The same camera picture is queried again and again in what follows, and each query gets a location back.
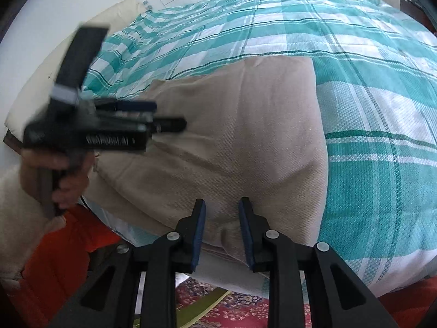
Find beige pants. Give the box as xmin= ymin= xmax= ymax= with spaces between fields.
xmin=85 ymin=55 xmax=328 ymax=261

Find red clothing of person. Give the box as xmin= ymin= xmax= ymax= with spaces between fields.
xmin=10 ymin=205 xmax=120 ymax=327

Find person left hand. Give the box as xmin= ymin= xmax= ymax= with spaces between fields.
xmin=19 ymin=149 xmax=95 ymax=211

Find cream headboard pillow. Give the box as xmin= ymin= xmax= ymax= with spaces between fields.
xmin=5 ymin=0 xmax=153 ymax=140

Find red patterned rug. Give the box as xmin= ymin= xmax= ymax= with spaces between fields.
xmin=173 ymin=276 xmax=314 ymax=328

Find teal white checkered bedspread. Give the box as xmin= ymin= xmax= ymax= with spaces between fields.
xmin=84 ymin=0 xmax=436 ymax=295

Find yellow green strap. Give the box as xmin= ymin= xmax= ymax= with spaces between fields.
xmin=134 ymin=286 xmax=230 ymax=328

